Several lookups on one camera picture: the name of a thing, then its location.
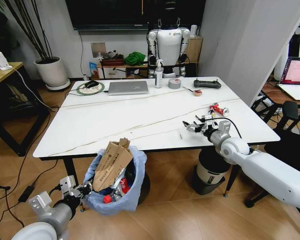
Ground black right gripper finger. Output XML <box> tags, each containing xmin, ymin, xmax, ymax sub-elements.
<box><xmin>194</xmin><ymin>114</ymin><xmax>216</xmax><ymax>124</ymax></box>
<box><xmin>182</xmin><ymin>120</ymin><xmax>206</xmax><ymax>135</ymax></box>

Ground trash bin with blue bag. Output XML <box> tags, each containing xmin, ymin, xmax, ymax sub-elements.
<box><xmin>83</xmin><ymin>145</ymin><xmax>151</xmax><ymax>216</ymax></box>

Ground white and black bin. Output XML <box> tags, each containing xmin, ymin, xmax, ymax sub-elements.
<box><xmin>191</xmin><ymin>149</ymin><xmax>231</xmax><ymax>196</ymax></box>

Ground crushed red soda can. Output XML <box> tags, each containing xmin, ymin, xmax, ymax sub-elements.
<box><xmin>209</xmin><ymin>102</ymin><xmax>230</xmax><ymax>116</ymax></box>

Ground brown cardboard box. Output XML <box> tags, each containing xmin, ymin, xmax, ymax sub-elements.
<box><xmin>93</xmin><ymin>137</ymin><xmax>135</xmax><ymax>193</ymax></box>

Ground black remote controller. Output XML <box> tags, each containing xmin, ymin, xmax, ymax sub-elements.
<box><xmin>192</xmin><ymin>78</ymin><xmax>222</xmax><ymax>89</ymax></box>

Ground black power adapter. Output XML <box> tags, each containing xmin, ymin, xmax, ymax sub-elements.
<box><xmin>17</xmin><ymin>184</ymin><xmax>36</xmax><ymax>203</ymax></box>

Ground white table with black legs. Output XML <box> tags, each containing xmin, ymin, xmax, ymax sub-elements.
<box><xmin>32</xmin><ymin>76</ymin><xmax>281</xmax><ymax>201</ymax></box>

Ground clear spray bottle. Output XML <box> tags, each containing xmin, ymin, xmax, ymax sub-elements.
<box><xmin>154</xmin><ymin>59</ymin><xmax>164</xmax><ymax>89</ymax></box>

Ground wooden cabinet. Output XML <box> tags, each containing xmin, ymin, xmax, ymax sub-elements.
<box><xmin>186</xmin><ymin>35</ymin><xmax>204</xmax><ymax>64</ymax></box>

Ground silver laptop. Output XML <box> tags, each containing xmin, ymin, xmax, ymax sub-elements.
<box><xmin>107</xmin><ymin>80</ymin><xmax>150</xmax><ymax>96</ymax></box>

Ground white humanoid robot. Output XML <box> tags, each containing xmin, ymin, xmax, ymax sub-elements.
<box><xmin>146</xmin><ymin>0</ymin><xmax>191</xmax><ymax>79</ymax></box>

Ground black office chair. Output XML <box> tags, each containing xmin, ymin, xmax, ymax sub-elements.
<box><xmin>244</xmin><ymin>100</ymin><xmax>300</xmax><ymax>209</ymax></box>

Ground green cloth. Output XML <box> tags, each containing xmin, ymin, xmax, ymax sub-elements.
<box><xmin>124</xmin><ymin>51</ymin><xmax>145</xmax><ymax>67</ymax></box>

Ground low wooden shelf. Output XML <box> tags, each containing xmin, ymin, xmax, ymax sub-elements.
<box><xmin>96</xmin><ymin>61</ymin><xmax>199</xmax><ymax>80</ymax></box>

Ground round green-rimmed mouse pad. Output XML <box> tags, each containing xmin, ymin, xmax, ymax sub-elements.
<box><xmin>76</xmin><ymin>80</ymin><xmax>106</xmax><ymax>96</ymax></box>

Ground open laptop pink screen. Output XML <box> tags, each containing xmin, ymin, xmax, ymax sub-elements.
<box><xmin>277</xmin><ymin>56</ymin><xmax>300</xmax><ymax>101</ymax></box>

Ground dark wooden tray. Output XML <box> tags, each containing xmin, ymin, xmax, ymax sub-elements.
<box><xmin>100</xmin><ymin>57</ymin><xmax>125</xmax><ymax>67</ymax></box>

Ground blue snack pack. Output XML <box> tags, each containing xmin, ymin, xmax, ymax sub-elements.
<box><xmin>88</xmin><ymin>61</ymin><xmax>100</xmax><ymax>80</ymax></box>

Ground white plant pot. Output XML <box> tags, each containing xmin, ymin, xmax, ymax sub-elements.
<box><xmin>33</xmin><ymin>56</ymin><xmax>71</xmax><ymax>91</ymax></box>

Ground white desk device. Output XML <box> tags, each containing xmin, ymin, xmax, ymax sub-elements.
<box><xmin>0</xmin><ymin>50</ymin><xmax>14</xmax><ymax>71</ymax></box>

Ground tall dark plant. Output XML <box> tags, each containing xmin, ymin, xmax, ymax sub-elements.
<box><xmin>0</xmin><ymin>0</ymin><xmax>56</xmax><ymax>63</ymax></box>

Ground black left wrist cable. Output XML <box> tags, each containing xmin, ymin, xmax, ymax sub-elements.
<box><xmin>48</xmin><ymin>183</ymin><xmax>64</xmax><ymax>200</ymax></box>

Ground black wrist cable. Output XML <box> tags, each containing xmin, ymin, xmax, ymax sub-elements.
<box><xmin>48</xmin><ymin>183</ymin><xmax>64</xmax><ymax>200</ymax></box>
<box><xmin>214</xmin><ymin>116</ymin><xmax>244</xmax><ymax>140</ymax></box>

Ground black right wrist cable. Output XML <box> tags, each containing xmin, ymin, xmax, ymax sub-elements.
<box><xmin>214</xmin><ymin>116</ymin><xmax>244</xmax><ymax>140</ymax></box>

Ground grey duct tape roll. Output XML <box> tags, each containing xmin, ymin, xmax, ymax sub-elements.
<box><xmin>168</xmin><ymin>77</ymin><xmax>183</xmax><ymax>90</ymax></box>

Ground wooden side desk black frame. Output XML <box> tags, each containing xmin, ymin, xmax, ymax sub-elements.
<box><xmin>0</xmin><ymin>61</ymin><xmax>51</xmax><ymax>158</ymax></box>

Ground white cable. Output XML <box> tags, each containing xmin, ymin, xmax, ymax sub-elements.
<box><xmin>8</xmin><ymin>65</ymin><xmax>56</xmax><ymax>111</ymax></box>

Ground black wall television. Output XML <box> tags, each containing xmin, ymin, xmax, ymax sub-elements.
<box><xmin>64</xmin><ymin>0</ymin><xmax>207</xmax><ymax>32</ymax></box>

